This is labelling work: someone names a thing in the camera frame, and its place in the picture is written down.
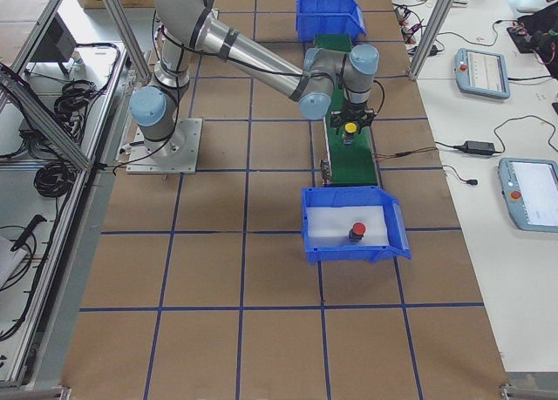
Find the teach pendant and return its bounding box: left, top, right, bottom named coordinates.
left=454, top=48, right=510, bottom=99
left=498, top=158, right=557, bottom=233

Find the red push button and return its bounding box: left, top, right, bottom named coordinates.
left=348, top=221, right=366, bottom=243

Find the far teach pendant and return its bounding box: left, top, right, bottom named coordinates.
left=454, top=48, right=510, bottom=99

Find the white foam in right bin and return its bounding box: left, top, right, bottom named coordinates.
left=306, top=206, right=389, bottom=247

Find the green conveyor belt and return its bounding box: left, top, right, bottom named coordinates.
left=314, top=34, right=378, bottom=186

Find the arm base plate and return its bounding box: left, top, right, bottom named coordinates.
left=126, top=118, right=203, bottom=174

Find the red black conveyor cable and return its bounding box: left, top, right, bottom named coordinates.
left=373, top=146, right=439, bottom=161

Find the yellow push button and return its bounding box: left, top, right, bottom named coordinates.
left=343, top=122, right=358, bottom=146

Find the black power adapter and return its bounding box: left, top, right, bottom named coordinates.
left=453, top=140, right=497, bottom=156

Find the near teach pendant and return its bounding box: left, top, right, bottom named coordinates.
left=498, top=158, right=557, bottom=233

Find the aluminium frame post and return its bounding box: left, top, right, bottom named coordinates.
left=408, top=0, right=453, bottom=80

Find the right blue plastic bin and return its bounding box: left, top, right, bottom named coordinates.
left=301, top=186, right=412, bottom=264

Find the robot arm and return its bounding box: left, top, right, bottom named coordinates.
left=130, top=0, right=379, bottom=159
left=296, top=0, right=367, bottom=42

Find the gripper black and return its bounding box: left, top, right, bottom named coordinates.
left=330, top=98, right=375, bottom=134

